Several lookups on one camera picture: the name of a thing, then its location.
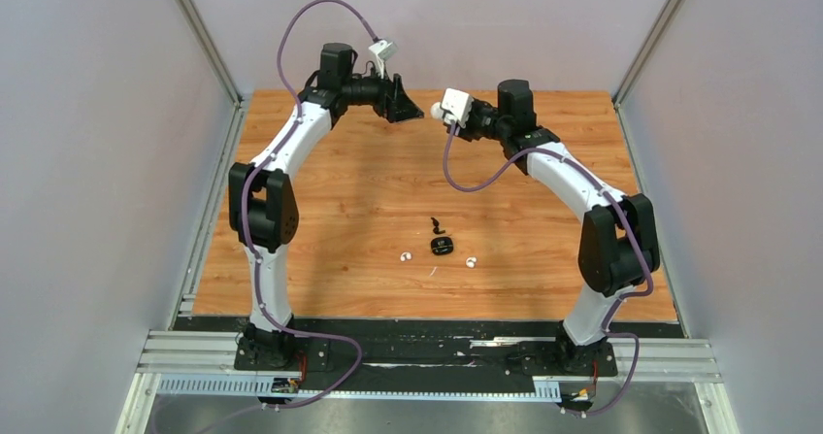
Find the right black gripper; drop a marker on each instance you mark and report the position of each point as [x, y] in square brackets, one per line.
[467, 131]

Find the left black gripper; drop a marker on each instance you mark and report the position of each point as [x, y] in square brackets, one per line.
[396, 105]

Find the white earbud charging case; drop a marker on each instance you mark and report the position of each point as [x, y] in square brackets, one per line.
[436, 111]

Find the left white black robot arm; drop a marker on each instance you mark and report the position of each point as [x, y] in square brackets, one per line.
[263, 209]

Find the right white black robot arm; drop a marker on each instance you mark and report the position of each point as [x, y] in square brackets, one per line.
[618, 249]

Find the black earbud case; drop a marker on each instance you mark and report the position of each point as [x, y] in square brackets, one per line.
[442, 246]

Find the small black earbud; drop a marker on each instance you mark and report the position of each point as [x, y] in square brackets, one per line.
[437, 230]

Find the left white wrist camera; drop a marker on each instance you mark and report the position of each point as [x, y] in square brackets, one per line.
[382, 50]

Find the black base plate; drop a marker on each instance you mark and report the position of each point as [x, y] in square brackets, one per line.
[420, 355]

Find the aluminium frame rail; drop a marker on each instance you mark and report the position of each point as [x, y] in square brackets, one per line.
[210, 352]

